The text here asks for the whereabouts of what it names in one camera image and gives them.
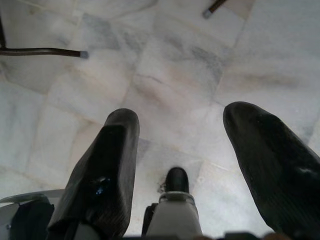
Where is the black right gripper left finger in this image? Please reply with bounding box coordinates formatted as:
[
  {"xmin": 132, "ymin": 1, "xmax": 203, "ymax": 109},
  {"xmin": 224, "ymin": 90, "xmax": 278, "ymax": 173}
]
[{"xmin": 46, "ymin": 108, "xmax": 140, "ymax": 235}]

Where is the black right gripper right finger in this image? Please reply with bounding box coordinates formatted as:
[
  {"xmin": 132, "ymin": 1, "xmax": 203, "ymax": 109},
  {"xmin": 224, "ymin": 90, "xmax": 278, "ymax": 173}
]
[{"xmin": 222, "ymin": 101, "xmax": 320, "ymax": 236}]

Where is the black robot foot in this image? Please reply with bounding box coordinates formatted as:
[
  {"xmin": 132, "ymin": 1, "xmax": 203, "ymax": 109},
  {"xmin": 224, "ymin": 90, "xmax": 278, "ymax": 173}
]
[{"xmin": 162, "ymin": 166, "xmax": 190, "ymax": 195}]

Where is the silver robot lower leg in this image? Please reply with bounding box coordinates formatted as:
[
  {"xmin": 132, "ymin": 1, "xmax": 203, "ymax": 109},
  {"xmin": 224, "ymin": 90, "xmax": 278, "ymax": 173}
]
[{"xmin": 143, "ymin": 191, "xmax": 203, "ymax": 238}]

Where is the silver black robot left leg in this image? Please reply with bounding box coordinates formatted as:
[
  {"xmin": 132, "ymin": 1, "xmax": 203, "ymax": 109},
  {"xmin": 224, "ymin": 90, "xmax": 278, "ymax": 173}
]
[{"xmin": 0, "ymin": 189, "xmax": 66, "ymax": 240}]

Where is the dark curved chair leg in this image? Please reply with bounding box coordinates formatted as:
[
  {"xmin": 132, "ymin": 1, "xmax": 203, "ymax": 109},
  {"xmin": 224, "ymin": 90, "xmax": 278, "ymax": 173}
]
[
  {"xmin": 0, "ymin": 47, "xmax": 89, "ymax": 59},
  {"xmin": 202, "ymin": 0, "xmax": 228, "ymax": 19}
]

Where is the dark thin chair rod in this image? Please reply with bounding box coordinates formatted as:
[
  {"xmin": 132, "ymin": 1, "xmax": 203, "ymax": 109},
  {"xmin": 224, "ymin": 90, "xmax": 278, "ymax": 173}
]
[{"xmin": 0, "ymin": 13, "xmax": 7, "ymax": 49}]

